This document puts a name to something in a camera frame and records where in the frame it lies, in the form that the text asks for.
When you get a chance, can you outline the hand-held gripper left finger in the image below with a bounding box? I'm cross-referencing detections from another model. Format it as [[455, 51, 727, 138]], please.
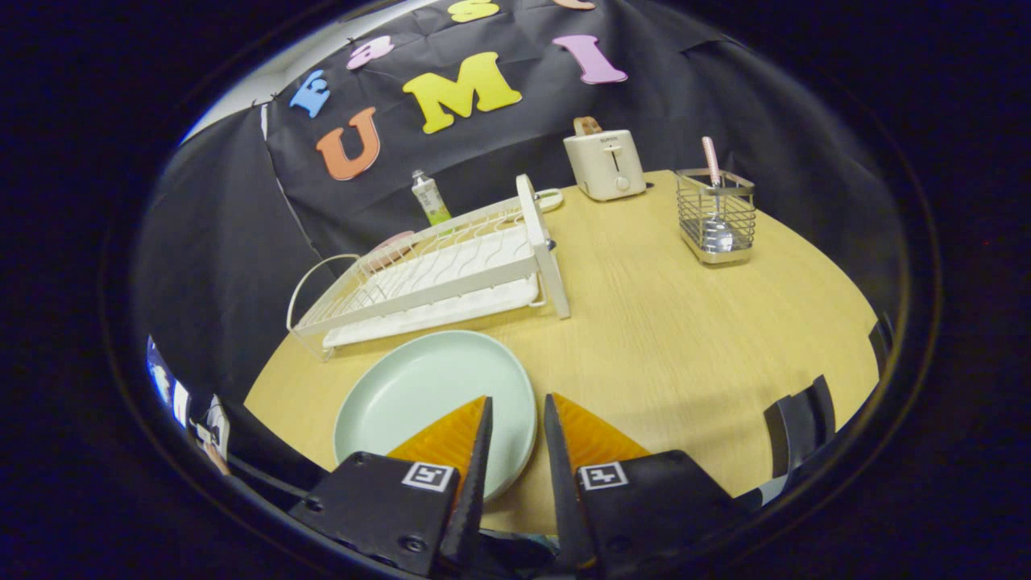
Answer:
[[288, 395, 494, 578]]

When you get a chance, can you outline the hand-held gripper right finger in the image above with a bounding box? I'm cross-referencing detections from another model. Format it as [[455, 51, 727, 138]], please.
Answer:
[[544, 392, 746, 574]]

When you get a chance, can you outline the pale green plate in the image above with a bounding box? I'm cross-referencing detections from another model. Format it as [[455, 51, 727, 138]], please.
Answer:
[[333, 330, 538, 502]]

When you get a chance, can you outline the white wire dish rack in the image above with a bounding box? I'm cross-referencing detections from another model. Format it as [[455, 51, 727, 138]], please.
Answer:
[[286, 174, 572, 361]]

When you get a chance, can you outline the metal wire basket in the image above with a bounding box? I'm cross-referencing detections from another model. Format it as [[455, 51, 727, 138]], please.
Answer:
[[675, 168, 757, 265]]

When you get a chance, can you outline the pink checkered handle spoon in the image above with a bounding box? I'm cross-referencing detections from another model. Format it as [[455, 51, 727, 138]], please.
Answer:
[[699, 136, 735, 254]]

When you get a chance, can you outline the pink dish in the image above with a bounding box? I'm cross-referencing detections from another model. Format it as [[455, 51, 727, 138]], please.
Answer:
[[366, 230, 416, 263]]

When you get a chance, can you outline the black chair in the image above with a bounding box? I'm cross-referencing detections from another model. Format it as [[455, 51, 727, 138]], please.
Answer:
[[764, 375, 837, 479], [868, 313, 896, 373]]

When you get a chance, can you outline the small green label bottle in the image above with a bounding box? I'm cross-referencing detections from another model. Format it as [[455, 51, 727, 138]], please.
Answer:
[[411, 169, 453, 227]]

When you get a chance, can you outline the cream toaster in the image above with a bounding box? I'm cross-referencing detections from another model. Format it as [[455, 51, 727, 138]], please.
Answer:
[[563, 129, 647, 202]]

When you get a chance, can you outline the black backdrop cloth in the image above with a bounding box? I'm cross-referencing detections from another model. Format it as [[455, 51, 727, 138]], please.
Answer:
[[133, 0, 903, 404]]

